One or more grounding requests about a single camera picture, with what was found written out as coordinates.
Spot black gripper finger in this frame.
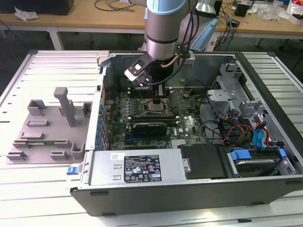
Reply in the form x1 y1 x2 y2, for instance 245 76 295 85
153 85 164 105

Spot silver CPU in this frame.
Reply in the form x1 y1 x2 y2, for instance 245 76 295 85
147 103 167 112

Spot CPU socket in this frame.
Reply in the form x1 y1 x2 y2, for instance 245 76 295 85
141 98 171 117

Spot green motherboard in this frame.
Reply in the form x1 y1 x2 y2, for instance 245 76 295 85
101 87 210 151

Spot black round speaker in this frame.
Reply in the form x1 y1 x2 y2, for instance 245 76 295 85
117 76 131 92

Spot black graphics card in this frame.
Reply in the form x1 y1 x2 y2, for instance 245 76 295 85
131 121 168 138

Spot silver chipset heatsink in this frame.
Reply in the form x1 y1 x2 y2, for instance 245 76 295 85
170 139 188 148

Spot pale grey case latch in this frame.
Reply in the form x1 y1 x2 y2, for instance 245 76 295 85
96 51 111 68

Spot grey metal drive cage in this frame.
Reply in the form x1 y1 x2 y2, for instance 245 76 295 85
205 61 269 128

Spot black plastic shroud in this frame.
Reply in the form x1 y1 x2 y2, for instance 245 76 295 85
177 143 229 180

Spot wooden desk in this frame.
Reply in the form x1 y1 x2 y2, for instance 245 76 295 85
0 0 303 49

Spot grey power supply unit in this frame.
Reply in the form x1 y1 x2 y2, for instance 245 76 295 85
89 149 187 186

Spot black PC case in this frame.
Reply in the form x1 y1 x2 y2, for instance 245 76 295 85
70 51 303 217

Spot grey parts rack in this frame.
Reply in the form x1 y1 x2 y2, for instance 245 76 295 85
6 87 93 165

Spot hard disk in blue carrier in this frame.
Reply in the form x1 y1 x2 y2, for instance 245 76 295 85
226 148 287 178

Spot green RAM stick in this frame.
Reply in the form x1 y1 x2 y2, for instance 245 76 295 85
26 140 68 145

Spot clear plastic bags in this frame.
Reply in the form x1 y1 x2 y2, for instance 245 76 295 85
259 3 292 22

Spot wide black equipment box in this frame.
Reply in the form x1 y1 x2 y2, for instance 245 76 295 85
0 0 74 16

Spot crumpled white bag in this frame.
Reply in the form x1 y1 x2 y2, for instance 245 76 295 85
14 6 39 22

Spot red white package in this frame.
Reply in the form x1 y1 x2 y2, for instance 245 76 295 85
286 0 303 24

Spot black camera cable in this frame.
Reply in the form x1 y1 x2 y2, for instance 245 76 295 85
148 0 198 86

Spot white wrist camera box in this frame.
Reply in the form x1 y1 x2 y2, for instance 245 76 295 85
124 53 152 87

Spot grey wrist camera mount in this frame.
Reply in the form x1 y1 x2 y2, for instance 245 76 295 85
184 51 196 66

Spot red yellow wire bundle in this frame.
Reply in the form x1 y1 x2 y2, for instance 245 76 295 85
221 122 255 145

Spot blue disk wire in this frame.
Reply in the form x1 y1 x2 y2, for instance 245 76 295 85
252 127 269 151

